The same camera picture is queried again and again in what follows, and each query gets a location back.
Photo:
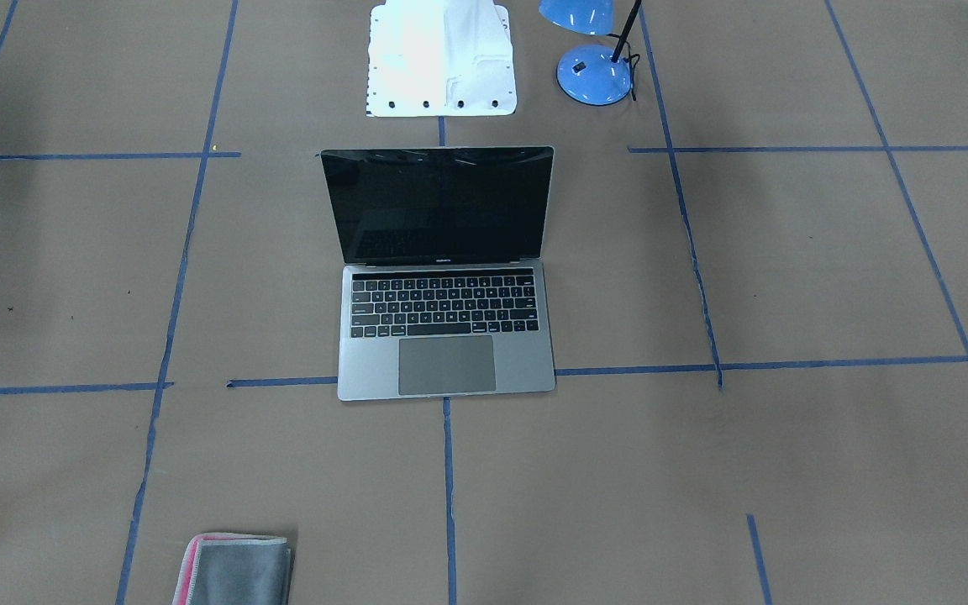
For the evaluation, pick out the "grey laptop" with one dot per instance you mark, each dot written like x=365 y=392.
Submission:
x=443 y=290

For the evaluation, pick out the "blue desk lamp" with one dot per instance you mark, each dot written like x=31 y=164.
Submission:
x=595 y=75

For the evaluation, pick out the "grey and pink folded cloth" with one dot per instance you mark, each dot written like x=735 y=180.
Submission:
x=231 y=568

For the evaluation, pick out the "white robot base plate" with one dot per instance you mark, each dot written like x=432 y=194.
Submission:
x=440 y=58

